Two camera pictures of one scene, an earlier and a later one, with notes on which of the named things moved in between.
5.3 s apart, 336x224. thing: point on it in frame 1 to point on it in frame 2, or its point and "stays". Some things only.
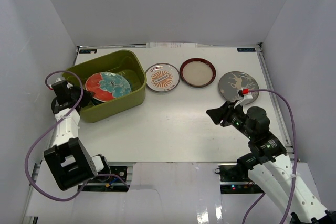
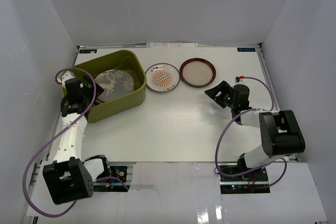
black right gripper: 223,113 to 224,88
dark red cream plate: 197,72 stays
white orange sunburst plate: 163,77 stays
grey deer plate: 230,82 to 115,83
